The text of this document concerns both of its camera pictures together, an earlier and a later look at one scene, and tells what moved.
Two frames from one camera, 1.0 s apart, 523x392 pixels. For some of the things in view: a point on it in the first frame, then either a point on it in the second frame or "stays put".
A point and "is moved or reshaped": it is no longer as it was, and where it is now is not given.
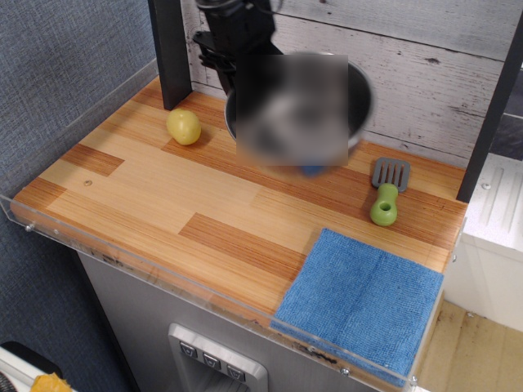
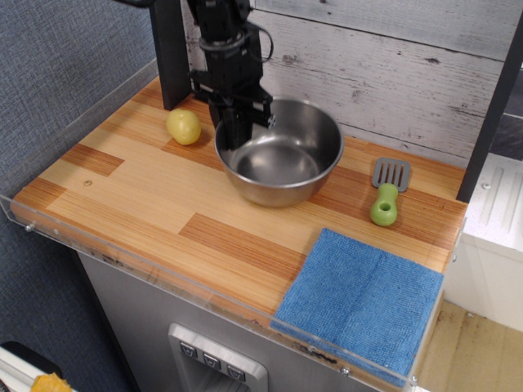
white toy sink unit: x=484 y=276 stays put
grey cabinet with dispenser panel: x=173 y=340 stays put
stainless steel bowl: x=230 y=110 is moved or reshaped
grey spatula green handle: x=390 y=175 stays put
